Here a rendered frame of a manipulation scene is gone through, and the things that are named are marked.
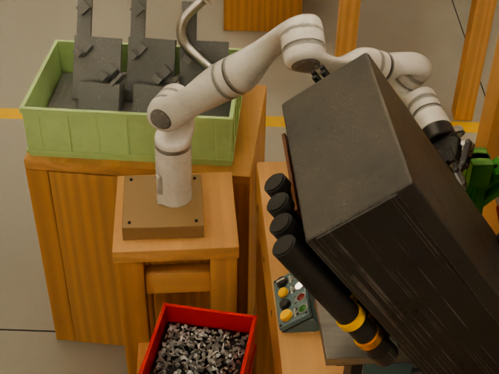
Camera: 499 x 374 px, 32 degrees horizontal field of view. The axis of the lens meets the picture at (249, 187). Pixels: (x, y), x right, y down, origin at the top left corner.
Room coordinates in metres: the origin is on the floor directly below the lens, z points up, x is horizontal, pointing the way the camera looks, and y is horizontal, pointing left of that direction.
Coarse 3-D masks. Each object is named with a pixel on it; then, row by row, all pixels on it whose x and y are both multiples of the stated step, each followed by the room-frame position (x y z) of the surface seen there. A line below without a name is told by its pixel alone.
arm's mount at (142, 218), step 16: (128, 176) 1.83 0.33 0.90; (144, 176) 1.84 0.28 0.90; (192, 176) 1.84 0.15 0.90; (128, 192) 1.77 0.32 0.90; (144, 192) 1.77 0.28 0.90; (192, 192) 1.77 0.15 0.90; (128, 208) 1.71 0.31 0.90; (144, 208) 1.71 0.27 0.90; (160, 208) 1.71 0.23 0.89; (176, 208) 1.71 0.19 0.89; (192, 208) 1.71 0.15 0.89; (128, 224) 1.64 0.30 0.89; (144, 224) 1.65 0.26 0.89; (160, 224) 1.65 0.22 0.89; (176, 224) 1.65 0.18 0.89; (192, 224) 1.65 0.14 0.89
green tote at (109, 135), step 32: (64, 64) 2.47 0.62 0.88; (32, 96) 2.16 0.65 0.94; (32, 128) 2.07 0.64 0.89; (64, 128) 2.07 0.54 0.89; (96, 128) 2.06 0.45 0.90; (128, 128) 2.05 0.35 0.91; (224, 128) 2.04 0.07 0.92; (128, 160) 2.05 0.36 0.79; (192, 160) 2.04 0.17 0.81; (224, 160) 2.03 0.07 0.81
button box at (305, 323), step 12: (288, 276) 1.42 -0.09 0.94; (276, 288) 1.40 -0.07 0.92; (288, 288) 1.38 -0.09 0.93; (300, 288) 1.37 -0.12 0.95; (276, 300) 1.37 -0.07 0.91; (312, 300) 1.34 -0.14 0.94; (300, 312) 1.30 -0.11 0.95; (312, 312) 1.30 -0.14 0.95; (288, 324) 1.28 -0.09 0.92; (300, 324) 1.28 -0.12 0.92; (312, 324) 1.29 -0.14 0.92
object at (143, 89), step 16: (144, 0) 2.41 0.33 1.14; (144, 16) 2.39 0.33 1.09; (144, 32) 2.37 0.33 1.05; (128, 48) 2.36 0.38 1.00; (160, 48) 2.35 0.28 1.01; (128, 64) 2.34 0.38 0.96; (144, 64) 2.33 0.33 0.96; (160, 64) 2.33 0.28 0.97; (128, 80) 2.31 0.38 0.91; (144, 80) 2.31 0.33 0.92; (128, 96) 2.29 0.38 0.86; (144, 96) 2.24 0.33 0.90; (144, 112) 2.22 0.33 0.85
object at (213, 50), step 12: (192, 24) 2.35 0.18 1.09; (192, 36) 2.34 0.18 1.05; (180, 48) 2.33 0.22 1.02; (204, 48) 2.33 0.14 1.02; (216, 48) 2.33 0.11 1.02; (228, 48) 2.33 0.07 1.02; (180, 60) 2.32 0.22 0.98; (192, 60) 2.32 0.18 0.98; (216, 60) 2.31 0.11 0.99; (180, 72) 2.31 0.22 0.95; (192, 72) 2.31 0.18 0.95; (180, 84) 2.30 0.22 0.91; (216, 108) 2.22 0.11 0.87; (228, 108) 2.22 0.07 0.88
